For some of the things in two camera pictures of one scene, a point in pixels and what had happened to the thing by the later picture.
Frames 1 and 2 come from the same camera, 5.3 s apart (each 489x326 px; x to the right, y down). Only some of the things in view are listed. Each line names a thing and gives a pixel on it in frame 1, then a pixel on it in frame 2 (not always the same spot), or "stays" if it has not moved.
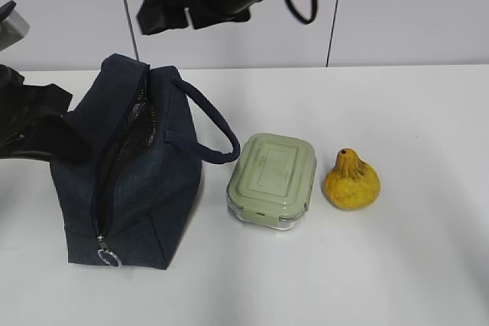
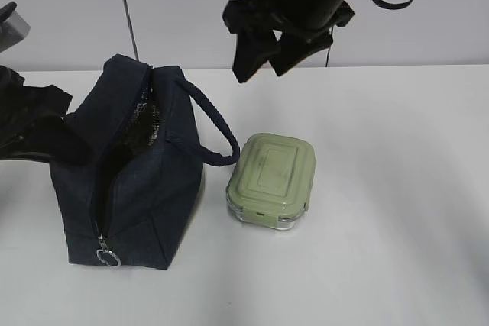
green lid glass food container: x=271 y=179 stays
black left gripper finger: x=54 y=136 stays
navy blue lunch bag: x=128 y=201 stays
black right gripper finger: x=201 y=19 -> x=294 y=50
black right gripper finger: x=160 y=9 -> x=254 y=50
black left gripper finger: x=40 y=102 stays
